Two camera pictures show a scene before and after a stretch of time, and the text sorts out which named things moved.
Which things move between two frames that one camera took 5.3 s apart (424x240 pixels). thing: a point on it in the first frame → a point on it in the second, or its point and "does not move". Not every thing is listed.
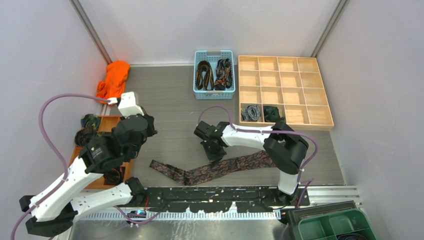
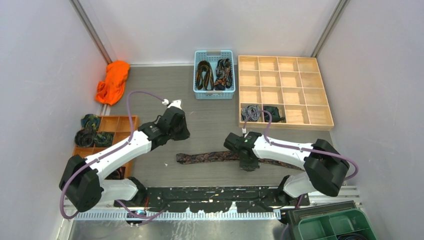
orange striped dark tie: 203,71 does not move
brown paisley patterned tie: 262,159 → 221,156
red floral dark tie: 223,74 does not move
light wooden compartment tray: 272,89 does not move
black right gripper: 213,157 → 249,167
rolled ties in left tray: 82,136 does not move
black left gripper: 151,131 → 185,133
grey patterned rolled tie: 250,113 does not move
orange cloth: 117,72 does not move
